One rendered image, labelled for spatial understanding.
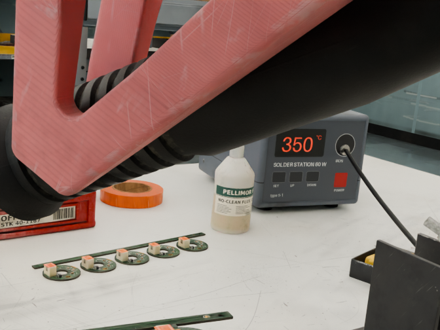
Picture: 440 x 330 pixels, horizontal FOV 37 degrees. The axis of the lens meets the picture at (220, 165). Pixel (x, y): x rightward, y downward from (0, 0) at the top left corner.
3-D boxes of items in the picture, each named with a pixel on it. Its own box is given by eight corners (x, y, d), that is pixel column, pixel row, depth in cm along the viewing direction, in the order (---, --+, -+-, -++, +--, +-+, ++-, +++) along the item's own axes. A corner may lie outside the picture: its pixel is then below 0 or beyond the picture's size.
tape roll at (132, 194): (86, 198, 61) (86, 186, 61) (126, 187, 66) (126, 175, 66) (137, 213, 58) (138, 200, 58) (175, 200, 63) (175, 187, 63)
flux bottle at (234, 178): (223, 236, 54) (234, 116, 52) (202, 223, 57) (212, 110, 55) (256, 232, 56) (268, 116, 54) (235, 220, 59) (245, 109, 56)
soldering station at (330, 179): (359, 211, 65) (372, 115, 63) (255, 215, 60) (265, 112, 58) (285, 172, 79) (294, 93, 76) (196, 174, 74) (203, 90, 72)
